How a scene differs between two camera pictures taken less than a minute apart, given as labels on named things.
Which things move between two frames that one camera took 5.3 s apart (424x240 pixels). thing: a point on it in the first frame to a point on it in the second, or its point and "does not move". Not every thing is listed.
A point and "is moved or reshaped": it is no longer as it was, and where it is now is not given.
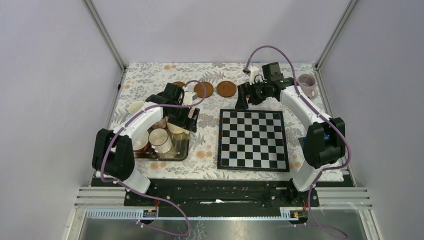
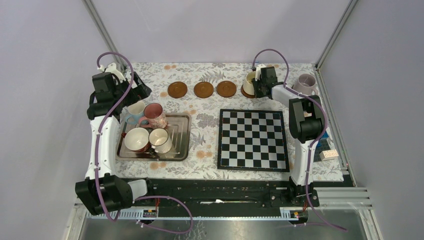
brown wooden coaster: (226, 89) does not move
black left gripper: (186, 122) to (137, 92)
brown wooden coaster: (199, 89) does not move
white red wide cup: (140, 140) does not move
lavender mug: (307, 81) does not move
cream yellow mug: (176, 129) is moved or reshaped
